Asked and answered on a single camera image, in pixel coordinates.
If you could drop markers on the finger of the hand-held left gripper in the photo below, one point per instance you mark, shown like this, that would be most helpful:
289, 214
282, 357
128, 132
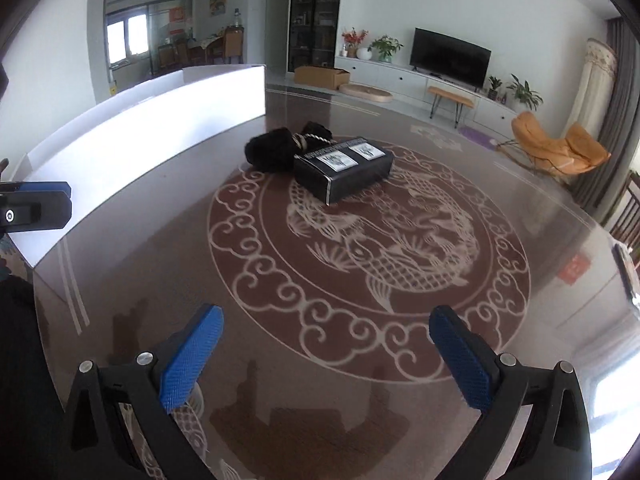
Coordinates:
40, 210

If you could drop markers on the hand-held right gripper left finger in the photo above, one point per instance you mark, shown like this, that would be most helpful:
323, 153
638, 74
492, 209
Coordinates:
192, 360

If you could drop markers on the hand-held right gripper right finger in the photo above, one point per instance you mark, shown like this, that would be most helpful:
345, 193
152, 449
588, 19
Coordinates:
462, 360

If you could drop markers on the long white storage box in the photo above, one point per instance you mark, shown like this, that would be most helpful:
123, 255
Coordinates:
150, 120

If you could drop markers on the brown patterned desktop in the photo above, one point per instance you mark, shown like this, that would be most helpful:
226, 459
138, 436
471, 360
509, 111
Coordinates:
175, 270

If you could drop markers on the patterned cloth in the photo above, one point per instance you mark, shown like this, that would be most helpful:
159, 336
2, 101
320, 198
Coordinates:
6, 257

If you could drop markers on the black box with white labels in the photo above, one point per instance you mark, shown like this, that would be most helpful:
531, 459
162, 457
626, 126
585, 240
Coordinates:
345, 177

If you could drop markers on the black fluffy pom-pom item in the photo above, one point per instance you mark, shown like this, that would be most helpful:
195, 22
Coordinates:
270, 152

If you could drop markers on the purple floor mat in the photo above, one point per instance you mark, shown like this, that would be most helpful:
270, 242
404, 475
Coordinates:
475, 137

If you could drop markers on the dark wooden slatted chair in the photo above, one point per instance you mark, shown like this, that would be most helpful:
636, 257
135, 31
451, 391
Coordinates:
627, 210

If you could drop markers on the orange rocking chair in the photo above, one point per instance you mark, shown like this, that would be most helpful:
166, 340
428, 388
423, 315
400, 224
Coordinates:
540, 142

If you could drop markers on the red door poster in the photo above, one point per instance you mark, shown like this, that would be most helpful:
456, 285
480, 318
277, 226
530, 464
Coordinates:
180, 21

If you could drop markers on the wooden bench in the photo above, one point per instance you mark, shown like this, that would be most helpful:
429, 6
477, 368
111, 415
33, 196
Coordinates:
450, 95

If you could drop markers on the small potted plant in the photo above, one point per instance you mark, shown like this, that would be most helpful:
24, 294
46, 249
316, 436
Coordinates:
494, 87

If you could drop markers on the glass bottle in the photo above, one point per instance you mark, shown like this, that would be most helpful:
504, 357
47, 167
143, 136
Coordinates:
236, 17

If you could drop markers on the large leafy potted plant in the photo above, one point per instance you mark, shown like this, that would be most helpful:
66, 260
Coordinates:
524, 91

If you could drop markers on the round beige scratcher pad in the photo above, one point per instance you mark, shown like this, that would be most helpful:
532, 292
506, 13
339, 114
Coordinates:
365, 93

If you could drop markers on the white television cabinet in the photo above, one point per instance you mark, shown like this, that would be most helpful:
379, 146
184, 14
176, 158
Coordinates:
400, 80

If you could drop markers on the grey curtain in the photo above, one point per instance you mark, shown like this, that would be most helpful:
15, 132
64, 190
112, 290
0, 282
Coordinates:
620, 110

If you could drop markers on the black television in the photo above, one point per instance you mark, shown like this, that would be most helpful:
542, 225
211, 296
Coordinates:
450, 57

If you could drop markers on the air conditioner with lace cover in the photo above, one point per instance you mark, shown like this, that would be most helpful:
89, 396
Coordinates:
592, 85

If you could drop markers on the cardboard box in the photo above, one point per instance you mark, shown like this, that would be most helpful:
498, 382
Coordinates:
320, 76

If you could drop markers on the bushy green potted plant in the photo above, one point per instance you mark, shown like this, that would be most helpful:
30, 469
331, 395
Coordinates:
385, 47

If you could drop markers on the white round vase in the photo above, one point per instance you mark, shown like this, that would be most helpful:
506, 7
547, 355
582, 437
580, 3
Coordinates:
363, 53

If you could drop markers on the dark display cabinet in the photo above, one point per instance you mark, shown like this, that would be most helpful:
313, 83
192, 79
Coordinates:
312, 15

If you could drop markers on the red flower plant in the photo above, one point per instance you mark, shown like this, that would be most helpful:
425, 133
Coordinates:
354, 37

